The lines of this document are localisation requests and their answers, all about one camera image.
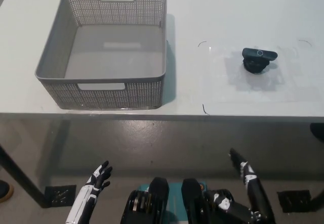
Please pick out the black webcam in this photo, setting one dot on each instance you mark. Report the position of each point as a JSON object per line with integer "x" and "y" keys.
{"x": 257, "y": 59}

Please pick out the grey perforated plastic basket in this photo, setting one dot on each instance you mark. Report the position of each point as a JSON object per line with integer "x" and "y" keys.
{"x": 114, "y": 54}

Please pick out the black floor patch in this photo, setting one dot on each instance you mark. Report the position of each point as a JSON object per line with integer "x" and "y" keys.
{"x": 293, "y": 200}
{"x": 59, "y": 196}

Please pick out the dark shoe with brown sole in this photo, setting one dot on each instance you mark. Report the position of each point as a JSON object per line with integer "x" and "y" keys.
{"x": 5, "y": 190}

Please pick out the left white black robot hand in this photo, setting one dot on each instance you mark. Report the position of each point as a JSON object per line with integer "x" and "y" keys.
{"x": 87, "y": 193}

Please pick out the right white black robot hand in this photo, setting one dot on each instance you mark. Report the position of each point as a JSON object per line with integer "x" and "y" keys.
{"x": 258, "y": 193}

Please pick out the black teal robot body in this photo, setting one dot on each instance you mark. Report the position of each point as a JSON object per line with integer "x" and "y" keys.
{"x": 159, "y": 196}

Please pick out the dark rounded object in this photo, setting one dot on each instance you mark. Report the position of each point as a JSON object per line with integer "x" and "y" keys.
{"x": 318, "y": 132}

